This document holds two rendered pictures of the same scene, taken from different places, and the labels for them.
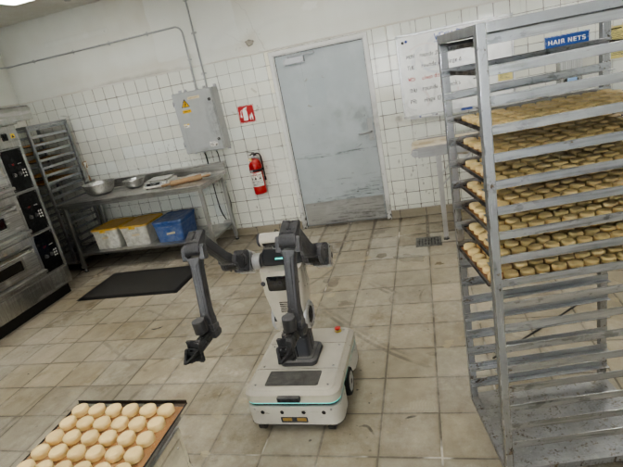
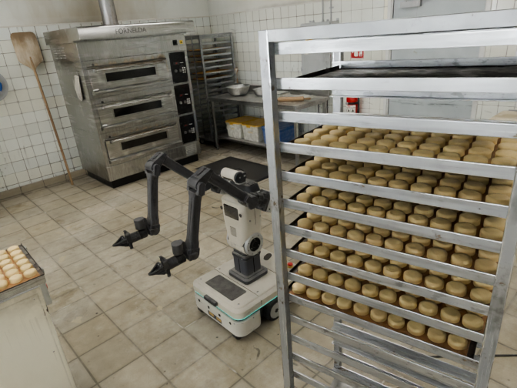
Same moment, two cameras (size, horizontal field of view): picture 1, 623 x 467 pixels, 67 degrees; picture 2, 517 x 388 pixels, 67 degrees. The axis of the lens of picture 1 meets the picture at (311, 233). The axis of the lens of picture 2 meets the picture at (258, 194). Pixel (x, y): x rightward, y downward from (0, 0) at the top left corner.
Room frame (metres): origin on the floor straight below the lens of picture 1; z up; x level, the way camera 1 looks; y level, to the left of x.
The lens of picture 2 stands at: (0.51, -1.14, 1.82)
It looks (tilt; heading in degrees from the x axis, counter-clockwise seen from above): 23 degrees down; 32
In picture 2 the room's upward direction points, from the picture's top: 5 degrees counter-clockwise
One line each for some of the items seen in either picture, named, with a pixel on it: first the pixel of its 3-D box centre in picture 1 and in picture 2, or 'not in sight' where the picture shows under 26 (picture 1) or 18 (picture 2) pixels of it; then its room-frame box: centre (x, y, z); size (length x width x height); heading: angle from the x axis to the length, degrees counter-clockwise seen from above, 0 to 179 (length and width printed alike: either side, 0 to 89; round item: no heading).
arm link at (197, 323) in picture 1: (205, 328); (145, 225); (1.89, 0.55, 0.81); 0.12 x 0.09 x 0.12; 165
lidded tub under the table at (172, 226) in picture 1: (176, 225); (280, 133); (5.57, 1.60, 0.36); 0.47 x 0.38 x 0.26; 166
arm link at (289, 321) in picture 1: (293, 324); (183, 249); (1.77, 0.15, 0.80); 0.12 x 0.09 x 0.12; 162
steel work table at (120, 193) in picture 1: (151, 218); (265, 122); (5.65, 1.88, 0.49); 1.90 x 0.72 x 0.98; 74
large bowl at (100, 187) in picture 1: (100, 188); (238, 90); (5.78, 2.42, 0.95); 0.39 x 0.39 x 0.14
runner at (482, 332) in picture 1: (537, 323); (401, 350); (1.86, -0.94, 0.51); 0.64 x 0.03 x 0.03; 86
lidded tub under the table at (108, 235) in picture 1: (116, 233); (242, 126); (5.80, 2.41, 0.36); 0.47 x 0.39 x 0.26; 163
